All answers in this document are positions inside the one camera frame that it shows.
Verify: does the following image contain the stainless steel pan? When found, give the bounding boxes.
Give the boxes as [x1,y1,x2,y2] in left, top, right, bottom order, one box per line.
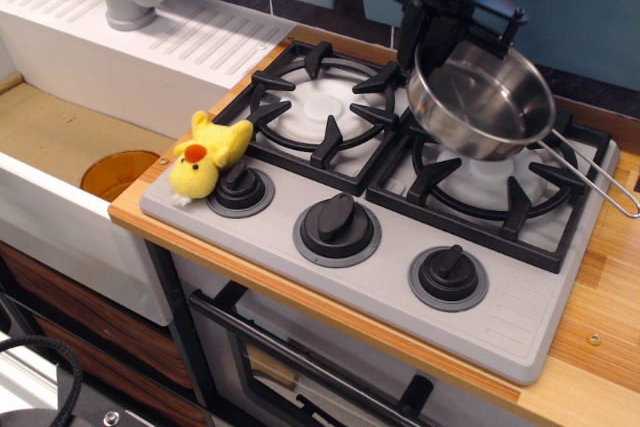
[406,41,639,219]

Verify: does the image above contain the grey toy stove top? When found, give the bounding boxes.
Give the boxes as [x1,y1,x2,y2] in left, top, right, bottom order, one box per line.
[140,41,620,384]

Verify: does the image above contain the black middle stove knob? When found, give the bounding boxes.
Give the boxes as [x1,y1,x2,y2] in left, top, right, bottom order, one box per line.
[293,192,382,269]

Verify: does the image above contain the black stove knob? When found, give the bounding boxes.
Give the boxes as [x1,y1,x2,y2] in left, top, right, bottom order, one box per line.
[408,245,489,313]
[293,192,382,269]
[206,161,275,219]

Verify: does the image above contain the black left stove knob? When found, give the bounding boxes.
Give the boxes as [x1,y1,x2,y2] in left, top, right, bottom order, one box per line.
[206,161,275,219]

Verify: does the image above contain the black right stove knob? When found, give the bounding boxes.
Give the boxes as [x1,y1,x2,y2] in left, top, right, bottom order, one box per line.
[408,245,489,313]

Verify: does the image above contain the black left burner grate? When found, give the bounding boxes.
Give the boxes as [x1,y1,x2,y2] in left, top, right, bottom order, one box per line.
[214,41,417,196]

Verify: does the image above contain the black burner grate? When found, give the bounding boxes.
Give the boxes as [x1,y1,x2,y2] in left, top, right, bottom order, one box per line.
[214,41,417,196]
[366,112,601,274]

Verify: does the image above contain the black right burner grate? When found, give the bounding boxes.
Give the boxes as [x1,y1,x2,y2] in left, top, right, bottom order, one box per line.
[366,112,601,274]

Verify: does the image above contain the yellow stuffed duck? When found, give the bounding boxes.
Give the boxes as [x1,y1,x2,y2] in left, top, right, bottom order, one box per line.
[168,111,254,206]

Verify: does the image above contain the orange plastic plate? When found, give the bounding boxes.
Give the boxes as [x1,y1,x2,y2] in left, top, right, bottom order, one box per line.
[80,150,159,202]

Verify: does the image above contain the white toy sink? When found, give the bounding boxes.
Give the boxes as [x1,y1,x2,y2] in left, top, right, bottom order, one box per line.
[1,0,293,326]

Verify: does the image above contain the wooden drawer fronts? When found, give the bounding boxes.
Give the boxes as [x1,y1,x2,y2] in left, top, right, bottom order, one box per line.
[1,244,211,426]

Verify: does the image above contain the oven door with handle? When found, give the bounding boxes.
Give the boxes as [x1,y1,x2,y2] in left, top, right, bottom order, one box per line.
[188,280,501,427]

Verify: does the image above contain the black braided cable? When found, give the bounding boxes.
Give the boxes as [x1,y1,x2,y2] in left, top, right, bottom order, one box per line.
[0,335,84,427]

